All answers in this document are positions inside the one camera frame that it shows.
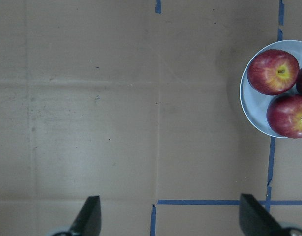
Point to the red apple front of plate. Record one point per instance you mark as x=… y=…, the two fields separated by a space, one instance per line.
x=284 y=116

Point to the red apple top of plate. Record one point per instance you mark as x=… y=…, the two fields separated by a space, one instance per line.
x=273 y=72

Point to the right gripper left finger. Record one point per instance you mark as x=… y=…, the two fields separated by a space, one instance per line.
x=88 y=220

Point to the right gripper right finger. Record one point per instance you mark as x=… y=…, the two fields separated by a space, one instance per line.
x=256 y=221

